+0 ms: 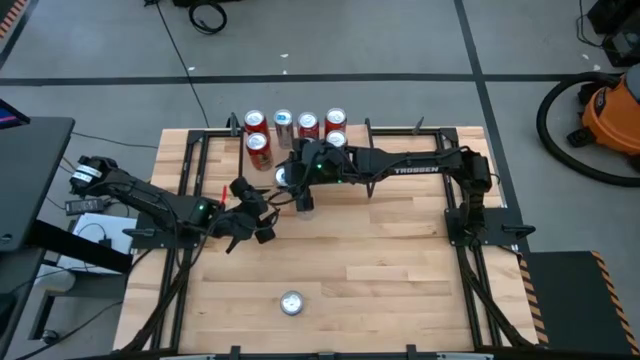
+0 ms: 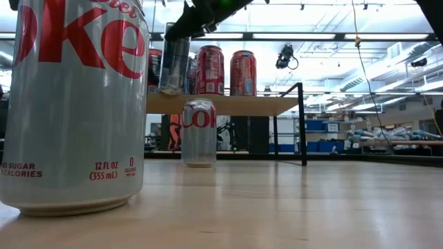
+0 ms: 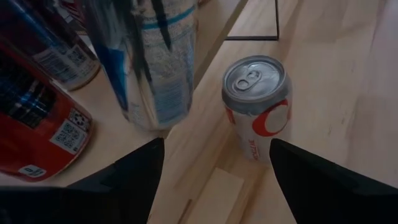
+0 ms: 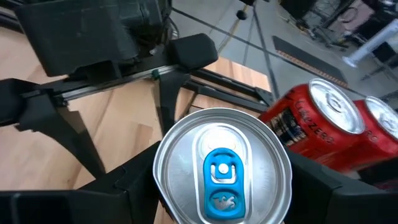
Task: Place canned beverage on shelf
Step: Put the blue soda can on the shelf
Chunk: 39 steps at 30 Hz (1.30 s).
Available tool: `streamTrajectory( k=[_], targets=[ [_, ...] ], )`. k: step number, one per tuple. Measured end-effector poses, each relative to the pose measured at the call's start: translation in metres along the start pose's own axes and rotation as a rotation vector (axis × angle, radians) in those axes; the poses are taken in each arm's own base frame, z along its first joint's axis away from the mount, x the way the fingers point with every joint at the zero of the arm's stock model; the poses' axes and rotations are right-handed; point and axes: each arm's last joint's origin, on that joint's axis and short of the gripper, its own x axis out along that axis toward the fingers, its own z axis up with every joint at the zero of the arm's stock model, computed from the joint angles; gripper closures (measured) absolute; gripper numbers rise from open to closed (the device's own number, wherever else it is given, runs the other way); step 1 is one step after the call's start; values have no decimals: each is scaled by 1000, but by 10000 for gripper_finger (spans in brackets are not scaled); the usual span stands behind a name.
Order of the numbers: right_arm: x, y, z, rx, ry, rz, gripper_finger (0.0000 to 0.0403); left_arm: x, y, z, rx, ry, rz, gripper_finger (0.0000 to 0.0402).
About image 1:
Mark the black desk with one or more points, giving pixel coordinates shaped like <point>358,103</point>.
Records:
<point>35,180</point>

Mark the black equipment case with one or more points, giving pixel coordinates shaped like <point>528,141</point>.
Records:
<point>620,30</point>

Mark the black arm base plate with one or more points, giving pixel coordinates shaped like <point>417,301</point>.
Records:
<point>510,232</point>
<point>145,239</point>

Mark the slim silver energy drink can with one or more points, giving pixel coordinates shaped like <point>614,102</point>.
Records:
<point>284,130</point>

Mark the black power adapter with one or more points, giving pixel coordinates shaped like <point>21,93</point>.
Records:
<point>85,206</point>

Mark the black hazard-striped floor mat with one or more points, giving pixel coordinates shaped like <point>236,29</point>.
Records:
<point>12,12</point>
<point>575,300</point>

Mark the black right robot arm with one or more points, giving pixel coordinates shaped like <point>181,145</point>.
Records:
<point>400,162</point>

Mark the silver beverage can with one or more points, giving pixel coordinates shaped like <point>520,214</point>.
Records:
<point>307,216</point>

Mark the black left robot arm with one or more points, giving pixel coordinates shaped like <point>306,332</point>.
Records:
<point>150,200</point>

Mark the wooden shelf with black legs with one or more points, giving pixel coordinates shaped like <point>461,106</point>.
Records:
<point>355,137</point>

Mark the orange soda can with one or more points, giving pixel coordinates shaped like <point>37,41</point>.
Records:
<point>336,138</point>
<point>335,120</point>

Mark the black aluminium table frame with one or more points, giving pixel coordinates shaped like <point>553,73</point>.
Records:
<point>410,133</point>

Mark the silver Diet Coke can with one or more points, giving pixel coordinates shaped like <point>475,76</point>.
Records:
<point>291,303</point>

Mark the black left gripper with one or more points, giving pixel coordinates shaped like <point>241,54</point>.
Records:
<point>237,222</point>

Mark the computer monitor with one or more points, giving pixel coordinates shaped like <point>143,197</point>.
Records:
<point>10,116</point>

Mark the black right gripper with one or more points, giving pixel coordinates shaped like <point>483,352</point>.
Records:
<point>312,167</point>

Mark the red Coca-Cola Zero can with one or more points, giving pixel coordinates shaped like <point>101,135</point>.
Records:
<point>260,155</point>

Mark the red soda can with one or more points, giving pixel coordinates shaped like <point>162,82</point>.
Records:
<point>256,122</point>
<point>308,125</point>

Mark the white box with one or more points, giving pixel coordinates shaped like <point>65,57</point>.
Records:
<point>95,235</point>

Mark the red tape flag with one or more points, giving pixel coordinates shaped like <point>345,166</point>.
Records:
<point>223,195</point>

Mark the orange shop vacuum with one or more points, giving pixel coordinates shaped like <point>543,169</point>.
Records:
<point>615,115</point>
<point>540,120</point>

